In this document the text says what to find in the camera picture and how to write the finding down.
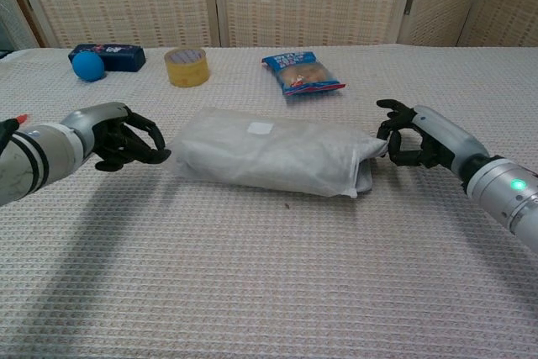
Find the yellow tape roll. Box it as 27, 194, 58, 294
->
163, 46, 210, 89

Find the blue ball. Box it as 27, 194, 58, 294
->
71, 50, 106, 82

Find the blue snack packet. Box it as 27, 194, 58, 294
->
261, 50, 347, 98

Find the dark blue printed box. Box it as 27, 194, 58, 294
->
68, 43, 147, 73

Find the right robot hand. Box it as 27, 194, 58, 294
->
376, 98, 491, 175

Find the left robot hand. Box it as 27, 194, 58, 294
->
61, 101, 172, 172

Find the transparent plastic bag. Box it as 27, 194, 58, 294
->
170, 107, 390, 199

